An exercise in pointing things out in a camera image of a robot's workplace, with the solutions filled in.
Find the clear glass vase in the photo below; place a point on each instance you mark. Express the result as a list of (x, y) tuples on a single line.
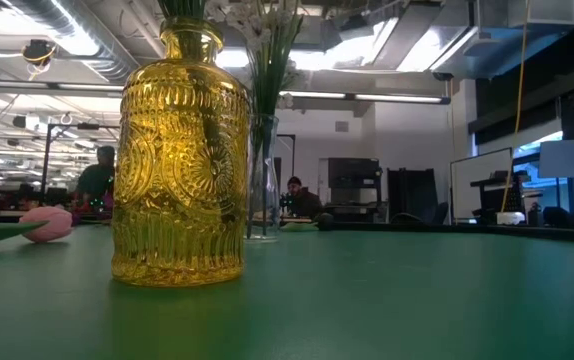
[(269, 210)]

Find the person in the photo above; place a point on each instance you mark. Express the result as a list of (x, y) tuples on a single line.
[(304, 202), (94, 182)]

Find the yellow embossed glass vase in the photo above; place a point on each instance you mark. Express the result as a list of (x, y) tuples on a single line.
[(182, 175)]

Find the grey rectangular duct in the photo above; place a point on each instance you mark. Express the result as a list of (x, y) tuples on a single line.
[(467, 50)]

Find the ceiling light tube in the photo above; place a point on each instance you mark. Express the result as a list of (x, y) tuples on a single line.
[(397, 98), (87, 86)]

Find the pink tulip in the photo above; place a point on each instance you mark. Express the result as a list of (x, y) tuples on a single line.
[(47, 224)]

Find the black panel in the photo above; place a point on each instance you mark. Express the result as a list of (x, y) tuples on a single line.
[(412, 195)]

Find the black cabinet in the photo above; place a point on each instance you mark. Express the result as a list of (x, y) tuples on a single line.
[(354, 172)]

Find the black ceiling camera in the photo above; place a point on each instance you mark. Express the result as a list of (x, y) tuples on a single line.
[(38, 51)]

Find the whiteboard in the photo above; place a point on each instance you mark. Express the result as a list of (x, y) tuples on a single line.
[(477, 185)]

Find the silver spiral duct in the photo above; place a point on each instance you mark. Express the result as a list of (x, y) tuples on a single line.
[(107, 65)]

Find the white rounded object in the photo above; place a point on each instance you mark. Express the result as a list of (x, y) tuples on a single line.
[(509, 218)]

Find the dark tulip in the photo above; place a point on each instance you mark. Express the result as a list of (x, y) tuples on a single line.
[(325, 220)]

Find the white flower bunch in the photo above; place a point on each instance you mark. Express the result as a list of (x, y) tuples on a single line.
[(267, 75)]

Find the green table mat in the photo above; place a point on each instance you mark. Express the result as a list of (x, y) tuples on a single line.
[(367, 300)]

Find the black metal station frame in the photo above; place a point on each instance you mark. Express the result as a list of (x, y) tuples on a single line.
[(46, 165)]

